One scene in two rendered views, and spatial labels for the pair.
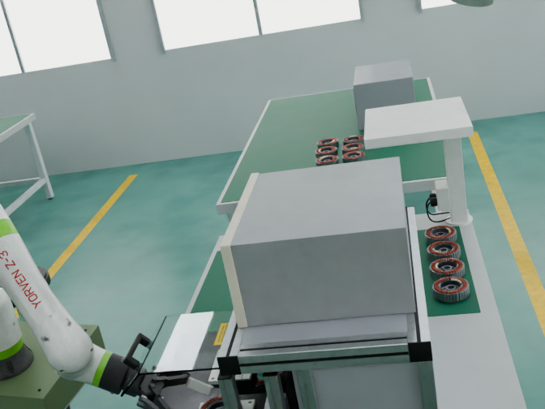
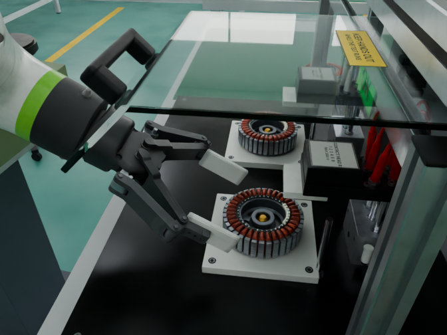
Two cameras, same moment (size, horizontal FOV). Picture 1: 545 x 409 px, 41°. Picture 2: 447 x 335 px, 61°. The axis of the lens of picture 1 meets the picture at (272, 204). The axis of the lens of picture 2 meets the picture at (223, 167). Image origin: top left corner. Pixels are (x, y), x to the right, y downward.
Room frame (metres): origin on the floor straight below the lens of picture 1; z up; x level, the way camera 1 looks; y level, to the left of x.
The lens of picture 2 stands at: (1.16, 0.32, 1.18)
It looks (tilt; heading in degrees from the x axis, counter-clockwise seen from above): 36 degrees down; 355
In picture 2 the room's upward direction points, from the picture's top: straight up
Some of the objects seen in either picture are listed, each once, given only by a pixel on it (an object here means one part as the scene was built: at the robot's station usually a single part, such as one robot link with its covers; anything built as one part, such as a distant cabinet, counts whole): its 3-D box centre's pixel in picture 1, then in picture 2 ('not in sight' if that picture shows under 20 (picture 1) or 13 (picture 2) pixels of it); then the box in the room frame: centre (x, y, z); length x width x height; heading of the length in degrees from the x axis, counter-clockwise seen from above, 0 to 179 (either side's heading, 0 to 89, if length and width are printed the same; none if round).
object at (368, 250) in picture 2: not in sight; (366, 254); (1.47, 0.11, 0.80); 0.01 x 0.01 x 0.03; 78
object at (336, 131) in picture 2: not in sight; (344, 139); (1.75, 0.04, 0.80); 0.07 x 0.05 x 0.06; 168
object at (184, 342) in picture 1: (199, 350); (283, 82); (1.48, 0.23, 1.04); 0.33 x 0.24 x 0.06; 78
